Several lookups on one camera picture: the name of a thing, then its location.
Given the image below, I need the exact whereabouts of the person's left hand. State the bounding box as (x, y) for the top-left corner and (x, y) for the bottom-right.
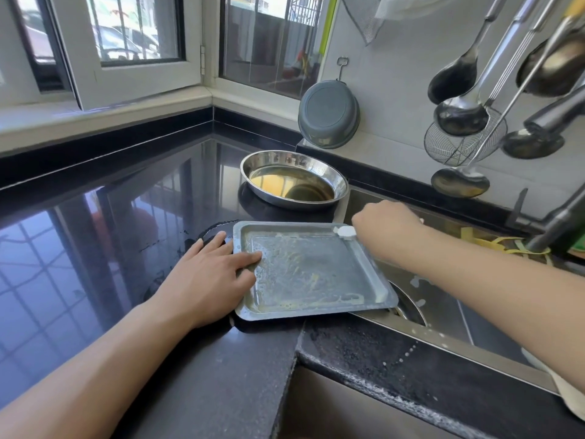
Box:
(151, 230), (263, 330)

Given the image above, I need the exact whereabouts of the person's right hand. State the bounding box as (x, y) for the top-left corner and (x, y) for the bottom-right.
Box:
(351, 200), (426, 266)

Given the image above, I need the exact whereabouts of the round steel pan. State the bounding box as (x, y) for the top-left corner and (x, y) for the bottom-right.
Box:
(391, 280), (429, 327)

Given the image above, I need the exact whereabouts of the rectangular steel tray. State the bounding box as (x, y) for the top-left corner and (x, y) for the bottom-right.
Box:
(232, 220), (400, 323)

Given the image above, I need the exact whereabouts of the round steel basin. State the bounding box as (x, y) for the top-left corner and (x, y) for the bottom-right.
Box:
(239, 149), (350, 210)

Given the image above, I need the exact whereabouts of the person's right forearm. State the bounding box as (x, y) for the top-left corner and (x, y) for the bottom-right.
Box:
(406, 224), (585, 394)

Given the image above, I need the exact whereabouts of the person's left forearm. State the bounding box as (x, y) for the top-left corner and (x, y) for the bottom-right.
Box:
(0, 297), (193, 439)

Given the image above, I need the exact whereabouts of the stainless steel sink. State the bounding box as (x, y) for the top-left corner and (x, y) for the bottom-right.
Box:
(338, 184), (585, 394)

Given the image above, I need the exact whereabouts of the yellow hanging sink cup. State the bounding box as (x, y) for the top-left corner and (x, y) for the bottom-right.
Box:
(459, 226), (554, 262)

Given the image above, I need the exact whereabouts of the grey hanging basin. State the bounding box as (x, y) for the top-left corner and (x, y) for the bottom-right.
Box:
(297, 79), (361, 150)

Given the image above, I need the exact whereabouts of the steel soup ladle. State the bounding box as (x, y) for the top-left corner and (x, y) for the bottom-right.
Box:
(434, 0), (545, 138)

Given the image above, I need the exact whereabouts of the hanging steel ladles and skimmer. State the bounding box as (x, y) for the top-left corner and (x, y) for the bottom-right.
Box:
(427, 0), (511, 106)

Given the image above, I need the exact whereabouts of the steel gooseneck faucet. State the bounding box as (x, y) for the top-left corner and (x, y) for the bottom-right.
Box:
(505, 82), (585, 254)

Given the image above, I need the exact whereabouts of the white hanging cloth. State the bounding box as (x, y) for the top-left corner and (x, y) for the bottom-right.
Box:
(340, 0), (458, 45)

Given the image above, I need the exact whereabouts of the white dish rag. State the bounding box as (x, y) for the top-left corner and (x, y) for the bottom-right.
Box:
(521, 347), (585, 421)

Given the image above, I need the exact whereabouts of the yellow-handled steel ladle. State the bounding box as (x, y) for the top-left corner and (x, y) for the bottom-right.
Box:
(430, 13), (585, 200)

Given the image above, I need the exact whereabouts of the orange-handled brass ladle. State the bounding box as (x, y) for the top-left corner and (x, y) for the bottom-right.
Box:
(516, 18), (585, 98)

